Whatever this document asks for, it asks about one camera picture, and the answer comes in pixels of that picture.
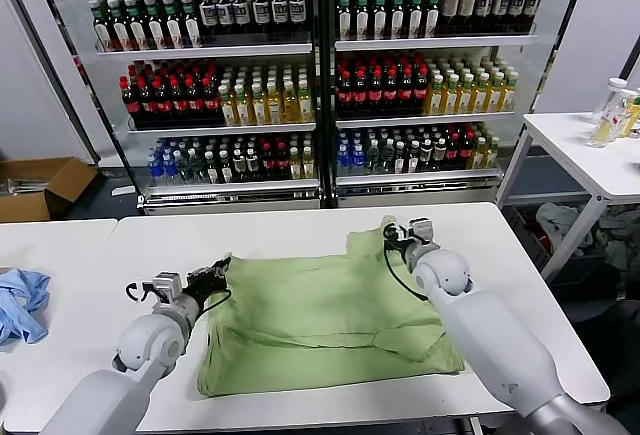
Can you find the black left wrist camera cable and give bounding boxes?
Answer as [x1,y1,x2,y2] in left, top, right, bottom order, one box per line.
[124,282,156,304]

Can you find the open brown cardboard box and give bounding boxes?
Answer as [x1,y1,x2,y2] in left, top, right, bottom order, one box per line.
[0,156,100,222]

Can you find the black mesh laundry basket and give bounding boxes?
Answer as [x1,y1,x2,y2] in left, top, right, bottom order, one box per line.
[502,203,556,267]

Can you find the silver metal rods bundle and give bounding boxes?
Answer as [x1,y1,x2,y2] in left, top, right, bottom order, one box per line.
[0,177,51,197]

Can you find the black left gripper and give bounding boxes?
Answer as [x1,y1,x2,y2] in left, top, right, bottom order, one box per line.
[187,257,234,301]

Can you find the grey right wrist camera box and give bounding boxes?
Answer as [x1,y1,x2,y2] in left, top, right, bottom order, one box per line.
[407,218,436,246]

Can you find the teal grey crumpled garment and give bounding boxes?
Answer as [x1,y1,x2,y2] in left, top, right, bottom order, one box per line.
[597,209,640,271]

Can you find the crumpled light blue cloth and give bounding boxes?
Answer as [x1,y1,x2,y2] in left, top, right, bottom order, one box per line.
[0,268,53,346]

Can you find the blue label dark drink bottle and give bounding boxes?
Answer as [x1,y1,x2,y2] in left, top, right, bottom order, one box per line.
[523,0,541,32]
[216,0,235,34]
[491,0,509,33]
[199,0,218,35]
[507,0,525,33]
[289,0,308,32]
[233,0,252,33]
[252,0,272,33]
[271,0,290,32]
[474,0,492,34]

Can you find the beige label dark drink bottle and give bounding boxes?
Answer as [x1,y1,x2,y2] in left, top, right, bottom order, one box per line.
[457,0,475,36]
[440,0,458,37]

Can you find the clear bottle white cap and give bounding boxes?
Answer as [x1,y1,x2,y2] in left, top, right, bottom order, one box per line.
[589,77,627,149]

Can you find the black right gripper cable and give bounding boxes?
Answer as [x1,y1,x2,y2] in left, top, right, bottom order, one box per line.
[381,242,431,302]

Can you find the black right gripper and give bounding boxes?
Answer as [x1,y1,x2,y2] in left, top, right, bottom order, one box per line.
[382,223,416,256]

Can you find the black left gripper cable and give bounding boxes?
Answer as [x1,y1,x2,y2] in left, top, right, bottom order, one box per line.
[199,288,234,314]

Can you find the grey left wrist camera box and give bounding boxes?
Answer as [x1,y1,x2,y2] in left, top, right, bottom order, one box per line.
[152,271,186,301]

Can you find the glass door drink shelf cabinet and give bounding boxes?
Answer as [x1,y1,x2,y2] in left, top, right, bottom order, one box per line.
[29,0,326,216]
[319,0,594,210]

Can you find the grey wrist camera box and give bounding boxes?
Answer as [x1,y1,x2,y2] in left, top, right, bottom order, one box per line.
[152,271,186,301]
[407,218,436,246]

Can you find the red cap cola bottle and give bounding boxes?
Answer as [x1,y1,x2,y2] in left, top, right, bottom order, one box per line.
[337,68,354,107]
[412,67,429,105]
[352,68,369,107]
[382,68,399,106]
[201,77,220,119]
[185,77,204,119]
[153,77,171,120]
[397,67,414,106]
[367,68,384,106]
[137,77,155,121]
[121,77,140,122]
[169,77,187,120]

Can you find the grey white crumpled garment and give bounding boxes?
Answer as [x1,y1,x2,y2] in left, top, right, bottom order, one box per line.
[535,202,596,259]

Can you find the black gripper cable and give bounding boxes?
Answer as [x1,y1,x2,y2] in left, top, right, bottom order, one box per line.
[381,242,431,302]
[199,288,234,314]

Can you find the green neck dark tea bottle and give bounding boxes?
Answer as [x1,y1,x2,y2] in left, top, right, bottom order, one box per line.
[126,0,147,50]
[92,0,112,52]
[352,0,370,40]
[335,0,353,40]
[180,0,202,48]
[423,0,440,38]
[405,0,423,39]
[162,0,183,48]
[388,0,406,39]
[370,0,388,40]
[144,0,165,49]
[109,0,129,51]

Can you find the white side table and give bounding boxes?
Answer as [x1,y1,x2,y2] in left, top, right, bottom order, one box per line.
[494,110,640,284]

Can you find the light green polo shirt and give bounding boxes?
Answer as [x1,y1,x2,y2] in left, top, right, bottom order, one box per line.
[196,214,466,399]

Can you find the yellow tea bottle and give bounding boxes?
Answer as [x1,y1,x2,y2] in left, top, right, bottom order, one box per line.
[457,73,474,114]
[501,70,517,112]
[487,71,504,113]
[442,74,459,115]
[282,80,299,123]
[251,82,268,125]
[298,79,315,123]
[235,83,252,125]
[267,81,284,124]
[472,72,489,114]
[426,74,443,115]
[221,83,237,126]

